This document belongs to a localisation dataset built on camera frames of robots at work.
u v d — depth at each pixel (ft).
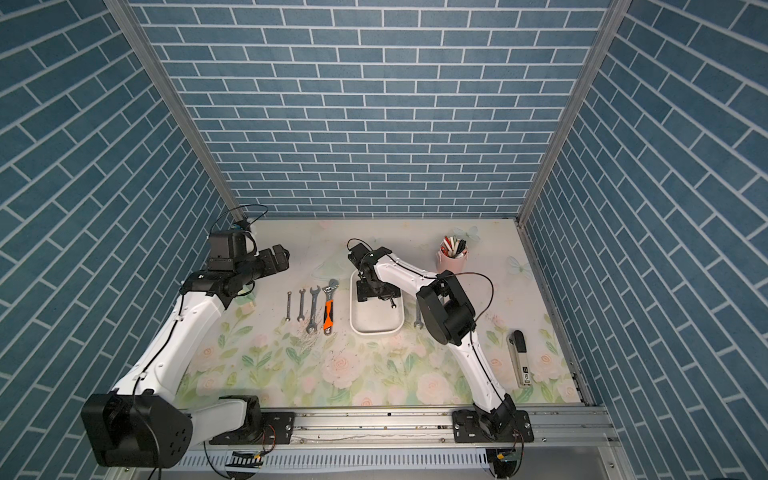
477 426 2.19
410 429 2.47
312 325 3.04
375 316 3.07
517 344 2.76
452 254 3.25
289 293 3.25
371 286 2.77
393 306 3.15
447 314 1.89
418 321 3.07
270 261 2.37
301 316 3.08
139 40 2.42
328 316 3.04
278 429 2.41
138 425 1.24
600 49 2.48
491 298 1.90
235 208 3.89
